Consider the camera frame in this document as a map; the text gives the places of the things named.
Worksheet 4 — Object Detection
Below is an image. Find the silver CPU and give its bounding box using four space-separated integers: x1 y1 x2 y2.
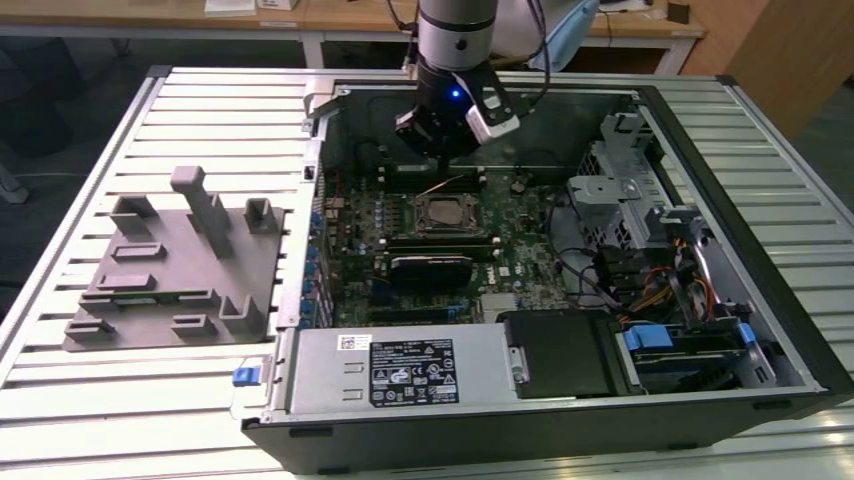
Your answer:
429 202 467 226

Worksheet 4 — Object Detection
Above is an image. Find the metal socket cover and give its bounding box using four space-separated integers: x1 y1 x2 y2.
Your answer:
412 192 481 237

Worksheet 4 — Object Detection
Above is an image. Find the black RAM slot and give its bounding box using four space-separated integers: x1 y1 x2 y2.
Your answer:
376 169 485 177
377 180 487 190
385 244 501 253
385 239 500 247
376 174 485 183
385 234 499 242
387 249 503 258
376 163 485 172

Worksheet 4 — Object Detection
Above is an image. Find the silver metal drive cage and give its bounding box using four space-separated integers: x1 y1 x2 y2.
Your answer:
565 112 701 251

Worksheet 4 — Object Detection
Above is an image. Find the black graphics card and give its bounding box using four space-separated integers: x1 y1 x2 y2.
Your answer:
388 253 473 292

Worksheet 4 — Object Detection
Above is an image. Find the green motherboard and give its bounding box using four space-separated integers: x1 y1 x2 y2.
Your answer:
312 164 601 329

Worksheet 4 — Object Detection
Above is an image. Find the silver chipset heatsink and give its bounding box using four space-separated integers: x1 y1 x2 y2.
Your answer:
480 293 520 319

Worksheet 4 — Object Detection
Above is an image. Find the black expansion slot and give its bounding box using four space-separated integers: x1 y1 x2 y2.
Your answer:
368 307 449 322

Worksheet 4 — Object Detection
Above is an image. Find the white paper sheet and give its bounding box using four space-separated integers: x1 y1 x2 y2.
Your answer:
202 0 257 15

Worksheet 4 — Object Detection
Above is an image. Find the grey parts rack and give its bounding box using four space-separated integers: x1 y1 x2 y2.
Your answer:
60 164 294 351

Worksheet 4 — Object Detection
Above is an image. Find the hard disk in blue carrier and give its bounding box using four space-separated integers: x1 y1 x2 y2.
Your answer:
616 323 759 396

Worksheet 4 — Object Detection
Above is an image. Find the grey power supply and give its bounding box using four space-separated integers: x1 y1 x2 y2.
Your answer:
282 322 521 416

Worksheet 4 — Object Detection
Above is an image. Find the wooden cabinet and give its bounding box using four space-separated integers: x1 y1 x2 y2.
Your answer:
683 0 854 141

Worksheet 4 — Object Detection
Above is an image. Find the black office chair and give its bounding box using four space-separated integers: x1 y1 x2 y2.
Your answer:
0 37 88 159

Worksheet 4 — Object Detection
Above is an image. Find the black open PC case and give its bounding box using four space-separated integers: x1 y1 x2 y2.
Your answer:
229 77 854 476

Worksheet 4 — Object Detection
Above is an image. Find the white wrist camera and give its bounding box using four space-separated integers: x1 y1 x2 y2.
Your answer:
463 74 523 147

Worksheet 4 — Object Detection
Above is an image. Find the orange yellow wire bundle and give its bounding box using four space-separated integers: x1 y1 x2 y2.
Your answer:
616 264 725 326

